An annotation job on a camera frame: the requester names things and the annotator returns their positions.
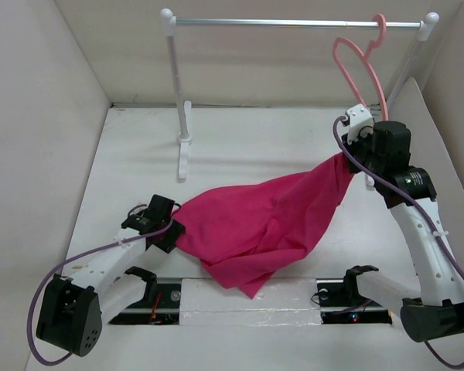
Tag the pink plastic hanger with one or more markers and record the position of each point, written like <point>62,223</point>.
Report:
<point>364,58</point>

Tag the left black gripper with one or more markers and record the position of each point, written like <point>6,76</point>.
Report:
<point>168,243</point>

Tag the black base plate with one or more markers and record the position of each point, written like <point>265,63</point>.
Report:
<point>164,310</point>
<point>338,308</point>

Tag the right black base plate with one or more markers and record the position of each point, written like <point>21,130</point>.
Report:
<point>338,308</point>

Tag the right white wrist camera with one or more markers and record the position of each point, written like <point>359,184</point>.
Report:
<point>359,121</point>

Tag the white clothes rack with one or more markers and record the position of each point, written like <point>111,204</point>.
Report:
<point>170,22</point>

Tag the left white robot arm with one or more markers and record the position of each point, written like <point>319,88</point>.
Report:
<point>75,307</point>

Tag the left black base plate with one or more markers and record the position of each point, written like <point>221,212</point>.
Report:
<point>164,310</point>

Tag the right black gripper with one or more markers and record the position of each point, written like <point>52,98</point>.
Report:
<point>349,148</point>

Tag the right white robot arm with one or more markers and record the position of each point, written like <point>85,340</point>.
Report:
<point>436,310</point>

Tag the magenta trousers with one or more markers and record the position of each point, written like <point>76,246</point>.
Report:
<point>243,234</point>

